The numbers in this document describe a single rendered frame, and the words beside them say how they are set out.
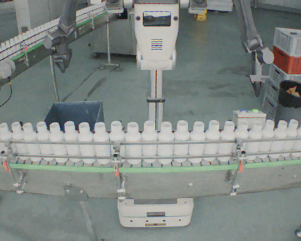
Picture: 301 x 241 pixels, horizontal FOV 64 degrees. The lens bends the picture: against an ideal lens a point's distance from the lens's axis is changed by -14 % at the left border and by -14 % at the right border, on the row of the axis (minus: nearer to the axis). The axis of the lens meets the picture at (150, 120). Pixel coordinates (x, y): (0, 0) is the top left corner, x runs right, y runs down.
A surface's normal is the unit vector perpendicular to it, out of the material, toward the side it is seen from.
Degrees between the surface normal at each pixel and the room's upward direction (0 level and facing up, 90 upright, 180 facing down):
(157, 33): 90
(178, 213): 90
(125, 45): 91
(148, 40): 90
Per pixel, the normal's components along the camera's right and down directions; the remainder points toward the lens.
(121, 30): -0.29, 0.52
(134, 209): 0.01, -0.44
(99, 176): 0.01, 0.55
